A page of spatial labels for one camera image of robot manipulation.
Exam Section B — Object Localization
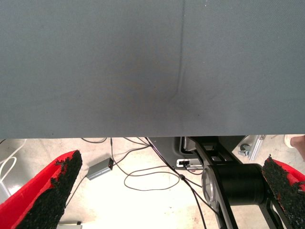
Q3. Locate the aluminium profile bar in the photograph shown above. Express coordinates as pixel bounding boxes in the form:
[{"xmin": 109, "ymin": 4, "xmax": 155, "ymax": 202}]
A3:
[{"xmin": 247, "ymin": 135, "xmax": 266, "ymax": 161}]

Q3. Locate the dark grey table cloth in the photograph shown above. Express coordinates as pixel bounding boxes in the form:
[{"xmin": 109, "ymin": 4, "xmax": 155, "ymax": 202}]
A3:
[{"xmin": 0, "ymin": 0, "xmax": 305, "ymax": 140}]

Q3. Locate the grey metal bracket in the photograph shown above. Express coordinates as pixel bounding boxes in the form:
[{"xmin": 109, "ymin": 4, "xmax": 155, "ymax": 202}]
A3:
[{"xmin": 57, "ymin": 221, "xmax": 83, "ymax": 229}]

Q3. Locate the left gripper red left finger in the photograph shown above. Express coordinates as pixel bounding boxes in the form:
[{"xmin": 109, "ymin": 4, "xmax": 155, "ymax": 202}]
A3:
[{"xmin": 0, "ymin": 149, "xmax": 83, "ymax": 229}]

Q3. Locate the white shoe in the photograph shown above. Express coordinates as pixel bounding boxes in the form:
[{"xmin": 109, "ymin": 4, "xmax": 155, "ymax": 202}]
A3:
[{"xmin": 284, "ymin": 134, "xmax": 296, "ymax": 148}]

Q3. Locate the thick black floor cable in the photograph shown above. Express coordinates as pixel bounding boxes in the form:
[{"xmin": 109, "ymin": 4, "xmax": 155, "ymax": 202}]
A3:
[{"xmin": 144, "ymin": 137, "xmax": 221, "ymax": 229}]

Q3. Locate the grey caster wheel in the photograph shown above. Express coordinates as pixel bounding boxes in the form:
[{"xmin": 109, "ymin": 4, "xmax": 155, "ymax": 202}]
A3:
[{"xmin": 238, "ymin": 144, "xmax": 251, "ymax": 157}]

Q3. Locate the small grey adapter box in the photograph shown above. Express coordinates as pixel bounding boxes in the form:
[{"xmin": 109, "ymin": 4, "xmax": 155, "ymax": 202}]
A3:
[{"xmin": 86, "ymin": 157, "xmax": 114, "ymax": 181}]

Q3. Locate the black base frame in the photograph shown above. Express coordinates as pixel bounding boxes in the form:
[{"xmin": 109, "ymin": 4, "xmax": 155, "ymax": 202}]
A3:
[{"xmin": 146, "ymin": 135, "xmax": 294, "ymax": 229}]

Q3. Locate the white floor cable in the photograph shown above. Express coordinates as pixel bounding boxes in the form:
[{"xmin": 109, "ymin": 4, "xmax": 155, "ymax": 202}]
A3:
[{"xmin": 0, "ymin": 139, "xmax": 27, "ymax": 198}]

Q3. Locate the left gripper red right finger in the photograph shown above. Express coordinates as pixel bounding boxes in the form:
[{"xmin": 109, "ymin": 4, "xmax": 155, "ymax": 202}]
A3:
[{"xmin": 261, "ymin": 154, "xmax": 305, "ymax": 229}]

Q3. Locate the black cylinder with silver ring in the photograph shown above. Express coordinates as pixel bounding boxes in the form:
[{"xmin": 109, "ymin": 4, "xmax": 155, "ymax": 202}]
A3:
[{"xmin": 201, "ymin": 163, "xmax": 269, "ymax": 208}]

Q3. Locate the thin dark looped cable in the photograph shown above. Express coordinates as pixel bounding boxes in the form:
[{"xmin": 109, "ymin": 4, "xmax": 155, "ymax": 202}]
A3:
[{"xmin": 109, "ymin": 137, "xmax": 181, "ymax": 191}]

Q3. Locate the thin dark floor cable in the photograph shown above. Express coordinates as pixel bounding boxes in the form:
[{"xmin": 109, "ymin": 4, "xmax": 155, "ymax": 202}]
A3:
[
  {"xmin": 65, "ymin": 176, "xmax": 90, "ymax": 207},
  {"xmin": 81, "ymin": 137, "xmax": 108, "ymax": 144}
]

